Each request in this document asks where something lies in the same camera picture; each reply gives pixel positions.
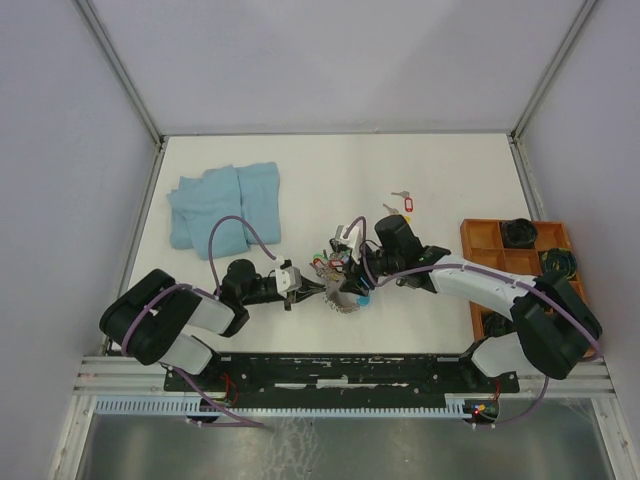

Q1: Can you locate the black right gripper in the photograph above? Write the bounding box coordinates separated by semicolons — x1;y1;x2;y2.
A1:
338;240;402;298

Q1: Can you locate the metal key organizer blue handle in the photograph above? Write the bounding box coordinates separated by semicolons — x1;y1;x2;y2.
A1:
310;247;374;314

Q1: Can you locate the key yellow tag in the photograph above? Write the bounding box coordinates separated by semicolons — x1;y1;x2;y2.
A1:
382;203;411;223

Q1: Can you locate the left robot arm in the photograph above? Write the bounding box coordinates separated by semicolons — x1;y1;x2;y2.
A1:
99;259;326;390

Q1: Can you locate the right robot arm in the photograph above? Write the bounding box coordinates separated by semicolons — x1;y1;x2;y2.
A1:
331;215;602;391

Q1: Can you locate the light blue folded cloth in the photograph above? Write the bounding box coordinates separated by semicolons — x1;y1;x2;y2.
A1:
167;162;281;260

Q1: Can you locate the orange compartment tray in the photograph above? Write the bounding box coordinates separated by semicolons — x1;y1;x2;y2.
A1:
433;219;602;378

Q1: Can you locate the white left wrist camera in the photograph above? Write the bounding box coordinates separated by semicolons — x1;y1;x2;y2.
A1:
275;257;302;297

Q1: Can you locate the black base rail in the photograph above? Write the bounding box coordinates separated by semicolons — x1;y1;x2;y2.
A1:
190;353;520;402

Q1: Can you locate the black coiled cable bottom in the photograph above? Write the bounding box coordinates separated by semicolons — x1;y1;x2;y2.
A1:
482;312;516;337

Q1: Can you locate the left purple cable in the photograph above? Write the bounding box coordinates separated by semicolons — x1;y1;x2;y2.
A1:
119;215;289;430

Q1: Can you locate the purple cable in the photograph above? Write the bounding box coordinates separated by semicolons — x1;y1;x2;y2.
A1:
119;215;289;430
342;215;604;429

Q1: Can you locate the black coiled cable top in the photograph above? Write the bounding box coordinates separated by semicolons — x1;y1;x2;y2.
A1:
501;218;539;249

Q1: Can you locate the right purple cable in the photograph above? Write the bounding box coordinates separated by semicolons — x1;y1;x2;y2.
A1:
342;215;604;429

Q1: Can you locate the black green coiled cable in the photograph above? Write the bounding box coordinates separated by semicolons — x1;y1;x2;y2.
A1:
539;247;580;274

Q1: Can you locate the white slotted cable duct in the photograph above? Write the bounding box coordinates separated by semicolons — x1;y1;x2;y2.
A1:
94;392;476;416

